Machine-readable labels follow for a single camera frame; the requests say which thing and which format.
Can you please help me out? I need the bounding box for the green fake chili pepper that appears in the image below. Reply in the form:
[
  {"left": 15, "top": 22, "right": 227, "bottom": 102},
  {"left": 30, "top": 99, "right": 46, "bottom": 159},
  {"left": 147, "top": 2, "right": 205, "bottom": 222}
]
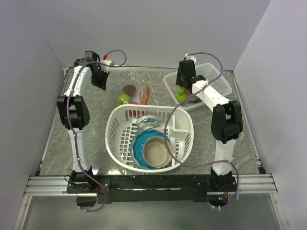
[{"left": 188, "top": 98, "right": 202, "bottom": 104}]

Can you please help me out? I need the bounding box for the green fake apple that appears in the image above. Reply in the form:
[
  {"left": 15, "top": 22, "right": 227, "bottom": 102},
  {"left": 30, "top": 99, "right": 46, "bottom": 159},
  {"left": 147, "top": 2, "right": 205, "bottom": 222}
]
[
  {"left": 176, "top": 93, "right": 187, "bottom": 103},
  {"left": 117, "top": 93, "right": 131, "bottom": 105}
]

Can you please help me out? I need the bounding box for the dark red fake apple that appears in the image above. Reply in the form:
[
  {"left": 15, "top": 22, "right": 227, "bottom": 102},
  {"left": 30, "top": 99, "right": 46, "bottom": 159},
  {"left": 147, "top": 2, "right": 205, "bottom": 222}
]
[{"left": 122, "top": 84, "right": 137, "bottom": 97}]

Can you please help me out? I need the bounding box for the clear orange zip top bag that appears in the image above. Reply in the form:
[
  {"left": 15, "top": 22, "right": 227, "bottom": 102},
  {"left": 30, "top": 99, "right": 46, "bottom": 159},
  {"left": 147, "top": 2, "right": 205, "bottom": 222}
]
[{"left": 106, "top": 70, "right": 149, "bottom": 106}]

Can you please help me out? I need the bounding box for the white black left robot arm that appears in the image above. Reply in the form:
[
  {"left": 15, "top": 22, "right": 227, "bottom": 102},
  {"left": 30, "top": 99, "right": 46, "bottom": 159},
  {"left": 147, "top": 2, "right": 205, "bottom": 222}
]
[{"left": 57, "top": 51, "right": 113, "bottom": 193}]

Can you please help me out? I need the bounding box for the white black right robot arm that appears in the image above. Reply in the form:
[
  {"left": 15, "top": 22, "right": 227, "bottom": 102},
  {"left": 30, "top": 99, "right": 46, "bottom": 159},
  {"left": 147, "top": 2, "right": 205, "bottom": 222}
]
[{"left": 176, "top": 59, "right": 243, "bottom": 191}]

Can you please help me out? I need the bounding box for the white perforated rectangular basket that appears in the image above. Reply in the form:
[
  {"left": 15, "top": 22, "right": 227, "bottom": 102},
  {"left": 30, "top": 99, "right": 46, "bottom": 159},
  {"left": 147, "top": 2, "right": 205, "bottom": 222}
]
[{"left": 164, "top": 63, "right": 232, "bottom": 111}]

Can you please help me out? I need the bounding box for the blue floral white bowl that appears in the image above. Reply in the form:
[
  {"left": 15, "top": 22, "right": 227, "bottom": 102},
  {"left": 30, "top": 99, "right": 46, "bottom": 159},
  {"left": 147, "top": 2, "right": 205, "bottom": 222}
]
[{"left": 136, "top": 115, "right": 158, "bottom": 130}]

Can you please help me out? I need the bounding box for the white round dish basket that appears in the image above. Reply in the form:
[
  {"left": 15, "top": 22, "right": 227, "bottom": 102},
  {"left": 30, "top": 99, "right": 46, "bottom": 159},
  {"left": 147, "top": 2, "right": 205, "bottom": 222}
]
[{"left": 105, "top": 104, "right": 194, "bottom": 173}]

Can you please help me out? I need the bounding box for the teal blue bowl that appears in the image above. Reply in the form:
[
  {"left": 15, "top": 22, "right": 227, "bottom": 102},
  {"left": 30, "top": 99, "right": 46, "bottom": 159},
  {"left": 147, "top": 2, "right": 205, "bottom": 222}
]
[{"left": 130, "top": 129, "right": 165, "bottom": 170}]

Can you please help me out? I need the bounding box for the beige ceramic bowl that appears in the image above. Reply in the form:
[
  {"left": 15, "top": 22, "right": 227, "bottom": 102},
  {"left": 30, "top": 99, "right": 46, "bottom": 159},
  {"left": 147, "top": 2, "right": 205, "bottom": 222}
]
[{"left": 142, "top": 137, "right": 173, "bottom": 168}]

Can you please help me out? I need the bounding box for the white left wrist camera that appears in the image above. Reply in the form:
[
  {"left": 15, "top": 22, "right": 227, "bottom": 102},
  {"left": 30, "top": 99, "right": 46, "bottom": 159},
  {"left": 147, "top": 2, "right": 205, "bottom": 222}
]
[{"left": 100, "top": 55, "right": 114, "bottom": 72}]

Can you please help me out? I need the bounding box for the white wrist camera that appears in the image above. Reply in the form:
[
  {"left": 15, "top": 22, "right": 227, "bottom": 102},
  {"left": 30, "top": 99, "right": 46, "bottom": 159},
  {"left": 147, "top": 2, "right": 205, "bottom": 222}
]
[
  {"left": 184, "top": 53, "right": 197, "bottom": 64},
  {"left": 100, "top": 55, "right": 114, "bottom": 72}
]

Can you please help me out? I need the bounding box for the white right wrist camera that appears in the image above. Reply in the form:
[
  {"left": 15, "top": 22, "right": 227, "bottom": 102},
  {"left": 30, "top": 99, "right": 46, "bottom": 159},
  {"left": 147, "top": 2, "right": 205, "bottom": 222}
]
[{"left": 184, "top": 53, "right": 197, "bottom": 64}]

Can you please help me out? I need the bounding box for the black aluminium base frame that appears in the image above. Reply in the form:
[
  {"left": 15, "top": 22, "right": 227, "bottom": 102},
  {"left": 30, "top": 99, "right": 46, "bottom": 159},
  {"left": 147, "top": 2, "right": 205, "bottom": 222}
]
[{"left": 24, "top": 174, "right": 277, "bottom": 208}]

